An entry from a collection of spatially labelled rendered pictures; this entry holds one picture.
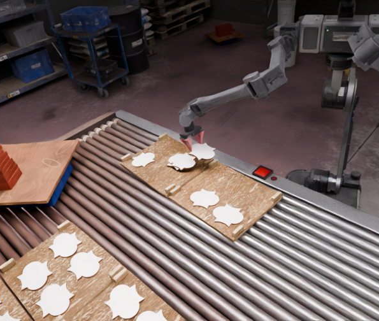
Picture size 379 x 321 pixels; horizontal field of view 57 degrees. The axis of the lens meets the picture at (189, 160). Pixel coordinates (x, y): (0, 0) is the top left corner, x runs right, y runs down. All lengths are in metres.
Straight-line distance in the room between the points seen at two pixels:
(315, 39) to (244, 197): 0.85
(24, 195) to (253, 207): 1.07
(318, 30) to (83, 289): 1.55
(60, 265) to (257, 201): 0.88
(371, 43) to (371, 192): 1.96
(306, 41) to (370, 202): 1.61
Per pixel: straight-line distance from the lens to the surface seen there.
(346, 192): 2.80
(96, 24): 4.81
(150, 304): 1.36
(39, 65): 5.86
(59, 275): 1.56
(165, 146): 2.05
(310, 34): 1.92
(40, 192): 1.82
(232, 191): 1.69
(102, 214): 1.74
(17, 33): 5.65
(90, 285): 1.48
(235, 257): 1.46
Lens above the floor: 2.08
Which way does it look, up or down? 37 degrees down
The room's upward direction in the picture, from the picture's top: 8 degrees counter-clockwise
